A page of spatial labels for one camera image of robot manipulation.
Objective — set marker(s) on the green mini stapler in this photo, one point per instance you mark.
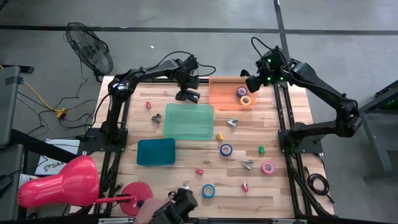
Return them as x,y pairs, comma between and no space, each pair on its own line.
261,150

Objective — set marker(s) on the black metal table frame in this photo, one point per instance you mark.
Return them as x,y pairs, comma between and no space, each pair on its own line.
293,186

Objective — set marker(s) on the white printed box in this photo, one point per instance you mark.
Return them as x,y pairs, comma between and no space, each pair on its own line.
51,160

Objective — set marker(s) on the black floor fan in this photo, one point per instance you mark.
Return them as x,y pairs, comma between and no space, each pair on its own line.
90,49

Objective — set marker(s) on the yellow tape roll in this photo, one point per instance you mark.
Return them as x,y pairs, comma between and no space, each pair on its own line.
241,100

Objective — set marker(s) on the pink tape roll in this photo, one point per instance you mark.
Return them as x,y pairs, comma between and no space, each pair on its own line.
263,168

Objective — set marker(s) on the black table clamp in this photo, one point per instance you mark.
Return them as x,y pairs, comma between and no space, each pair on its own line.
245,73

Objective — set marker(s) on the dark blue tape roll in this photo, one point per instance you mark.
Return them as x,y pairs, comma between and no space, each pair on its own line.
221,150

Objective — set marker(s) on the pink desk lamp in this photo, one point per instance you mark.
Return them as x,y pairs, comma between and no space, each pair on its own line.
62,186

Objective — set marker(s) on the purple tape roll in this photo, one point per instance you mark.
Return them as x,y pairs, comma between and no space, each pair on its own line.
238,91

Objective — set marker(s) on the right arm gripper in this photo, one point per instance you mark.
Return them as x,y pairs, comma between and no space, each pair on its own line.
255,84

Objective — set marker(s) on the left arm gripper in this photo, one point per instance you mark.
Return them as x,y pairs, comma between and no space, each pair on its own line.
188,81

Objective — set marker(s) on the black stapler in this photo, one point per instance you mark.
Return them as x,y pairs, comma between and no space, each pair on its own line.
193,97

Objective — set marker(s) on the black side table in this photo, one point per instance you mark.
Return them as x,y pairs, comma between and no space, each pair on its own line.
373,130

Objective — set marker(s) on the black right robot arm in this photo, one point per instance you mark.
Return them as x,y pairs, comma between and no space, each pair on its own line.
323,90

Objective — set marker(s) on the red mini stapler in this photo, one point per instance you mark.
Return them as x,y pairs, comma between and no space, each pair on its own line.
199,171
245,187
148,105

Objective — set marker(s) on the dark teal plastic bin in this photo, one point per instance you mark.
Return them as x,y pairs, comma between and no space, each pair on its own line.
156,152

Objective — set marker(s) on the light green translucent bin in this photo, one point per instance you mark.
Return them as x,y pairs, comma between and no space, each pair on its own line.
189,123

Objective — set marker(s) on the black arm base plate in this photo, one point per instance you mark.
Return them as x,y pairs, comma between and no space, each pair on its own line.
311,144
93,143

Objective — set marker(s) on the orange translucent plastic bin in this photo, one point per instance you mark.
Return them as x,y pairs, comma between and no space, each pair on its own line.
225,96

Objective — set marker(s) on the person's hand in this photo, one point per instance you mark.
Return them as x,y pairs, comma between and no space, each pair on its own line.
146,211

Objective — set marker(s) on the yellow mini stapler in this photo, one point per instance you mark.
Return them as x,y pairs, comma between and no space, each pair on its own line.
219,136

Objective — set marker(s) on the grey metal cabinet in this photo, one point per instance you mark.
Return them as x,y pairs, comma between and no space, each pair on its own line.
7,105

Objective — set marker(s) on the black diagonal bar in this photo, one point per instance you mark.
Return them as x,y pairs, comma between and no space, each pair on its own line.
34,143

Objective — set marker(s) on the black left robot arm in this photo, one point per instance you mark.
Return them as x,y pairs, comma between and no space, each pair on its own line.
146,72

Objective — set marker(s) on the black handheld device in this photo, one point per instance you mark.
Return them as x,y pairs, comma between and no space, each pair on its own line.
183,202

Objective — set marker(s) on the light blue tape roll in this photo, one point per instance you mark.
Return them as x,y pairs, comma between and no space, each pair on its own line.
204,191

